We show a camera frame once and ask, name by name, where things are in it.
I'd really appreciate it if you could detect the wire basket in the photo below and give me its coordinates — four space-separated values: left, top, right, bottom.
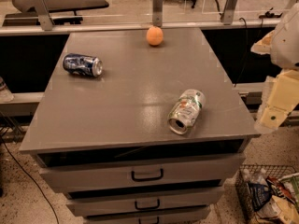
235 164 299 224

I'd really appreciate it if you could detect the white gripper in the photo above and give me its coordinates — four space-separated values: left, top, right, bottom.
250 31 299 134

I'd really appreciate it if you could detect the blue pepsi can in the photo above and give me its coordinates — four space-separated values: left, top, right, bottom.
63 53 103 77

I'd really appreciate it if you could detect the red snack bag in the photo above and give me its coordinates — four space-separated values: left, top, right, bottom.
266 176 295 203

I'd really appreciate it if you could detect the drawer black handle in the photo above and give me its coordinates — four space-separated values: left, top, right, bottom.
135 199 160 211
131 169 164 182
138 217 160 224

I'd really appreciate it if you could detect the orange fruit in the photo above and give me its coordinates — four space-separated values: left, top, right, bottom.
146 26 164 46

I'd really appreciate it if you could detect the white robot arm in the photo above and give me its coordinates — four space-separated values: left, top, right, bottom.
250 3 299 133

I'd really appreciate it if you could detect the left metal bracket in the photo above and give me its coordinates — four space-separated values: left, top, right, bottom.
33 0 54 31

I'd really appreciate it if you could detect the plastic water bottle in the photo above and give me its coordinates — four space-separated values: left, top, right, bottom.
242 168 267 186

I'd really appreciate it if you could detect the right metal bracket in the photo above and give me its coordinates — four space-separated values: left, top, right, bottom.
221 0 238 25

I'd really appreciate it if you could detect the grey drawer cabinet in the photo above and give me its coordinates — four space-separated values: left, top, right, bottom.
20 28 255 224

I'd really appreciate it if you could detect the silver green soda can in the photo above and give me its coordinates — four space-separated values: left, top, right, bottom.
167 89 206 135

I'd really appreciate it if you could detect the black hanging cable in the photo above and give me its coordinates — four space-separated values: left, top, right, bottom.
234 17 265 88

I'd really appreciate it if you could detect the top drawer black handle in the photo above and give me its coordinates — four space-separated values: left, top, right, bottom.
131 169 164 182

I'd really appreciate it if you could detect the bottom drawer black handle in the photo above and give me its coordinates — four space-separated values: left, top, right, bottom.
138 217 160 224

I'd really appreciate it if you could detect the metal bracket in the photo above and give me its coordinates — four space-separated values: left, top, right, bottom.
33 0 54 31
152 0 163 27
221 0 238 25

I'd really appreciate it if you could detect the black floor cable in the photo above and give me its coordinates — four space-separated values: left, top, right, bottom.
0 135 60 224

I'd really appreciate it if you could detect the middle drawer black handle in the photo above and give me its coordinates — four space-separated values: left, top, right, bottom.
135 199 160 211

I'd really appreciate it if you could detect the middle metal bracket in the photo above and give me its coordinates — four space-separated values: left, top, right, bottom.
152 0 163 27

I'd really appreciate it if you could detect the blue snack bag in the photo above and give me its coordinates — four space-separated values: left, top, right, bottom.
248 183 272 211

